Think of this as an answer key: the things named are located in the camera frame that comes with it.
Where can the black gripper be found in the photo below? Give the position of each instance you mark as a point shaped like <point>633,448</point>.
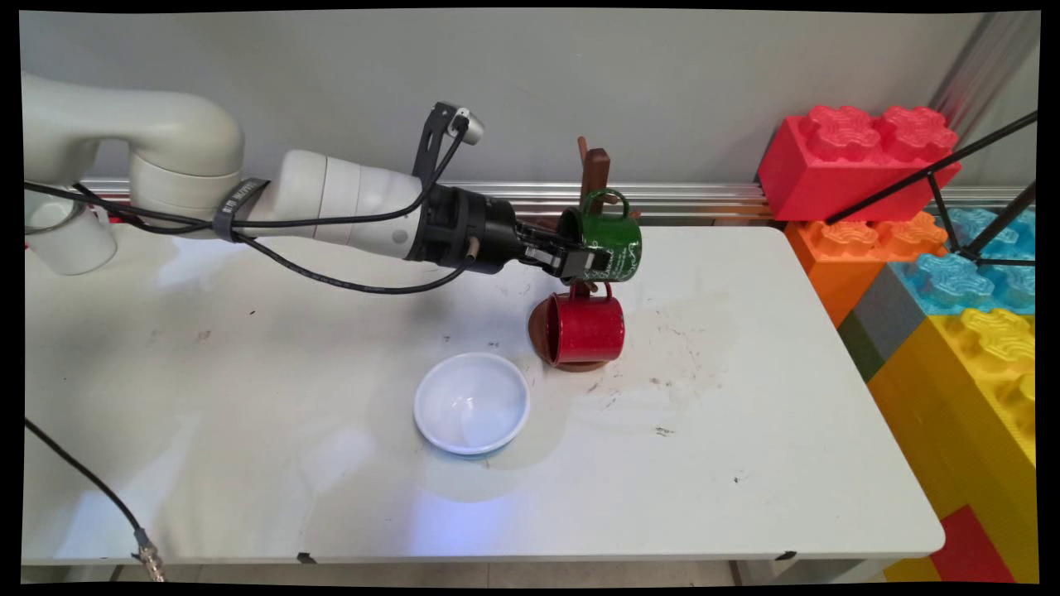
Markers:
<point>484,232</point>

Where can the green enamel mug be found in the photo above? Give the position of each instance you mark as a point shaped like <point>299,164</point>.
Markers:
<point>617,236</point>

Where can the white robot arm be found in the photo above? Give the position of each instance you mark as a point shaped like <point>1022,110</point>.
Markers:
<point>182,141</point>

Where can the red enamel mug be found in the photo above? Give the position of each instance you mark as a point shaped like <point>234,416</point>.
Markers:
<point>588,331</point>

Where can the brown wooden mug tree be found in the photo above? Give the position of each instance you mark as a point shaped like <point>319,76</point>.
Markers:
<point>596,170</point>

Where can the white bowl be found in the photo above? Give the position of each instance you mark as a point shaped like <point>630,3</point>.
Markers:
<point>472,406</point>

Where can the large orange toy block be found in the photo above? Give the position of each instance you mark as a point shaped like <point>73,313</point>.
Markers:
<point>836,273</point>

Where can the large red toy block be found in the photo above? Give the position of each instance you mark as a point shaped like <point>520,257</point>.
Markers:
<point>828,165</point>

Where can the large green toy block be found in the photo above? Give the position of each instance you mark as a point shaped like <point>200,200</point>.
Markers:
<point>861,348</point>

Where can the black tripod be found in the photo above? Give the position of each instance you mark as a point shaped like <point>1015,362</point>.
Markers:
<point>936,172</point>

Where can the large blue toy block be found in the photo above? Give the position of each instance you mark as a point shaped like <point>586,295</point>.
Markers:
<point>952,285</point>
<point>1006,236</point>

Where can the large yellow toy block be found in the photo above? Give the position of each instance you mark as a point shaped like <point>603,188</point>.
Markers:
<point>952,414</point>

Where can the white enamel mug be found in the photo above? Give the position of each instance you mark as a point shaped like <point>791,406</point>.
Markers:
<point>74,248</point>

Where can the aluminium wall rail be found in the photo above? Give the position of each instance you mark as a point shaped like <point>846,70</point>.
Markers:
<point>679,199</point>

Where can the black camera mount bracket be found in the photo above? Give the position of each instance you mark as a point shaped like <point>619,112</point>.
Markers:
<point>428,141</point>

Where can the aluminium corner post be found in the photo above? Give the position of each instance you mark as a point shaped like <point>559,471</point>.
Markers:
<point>985,66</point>

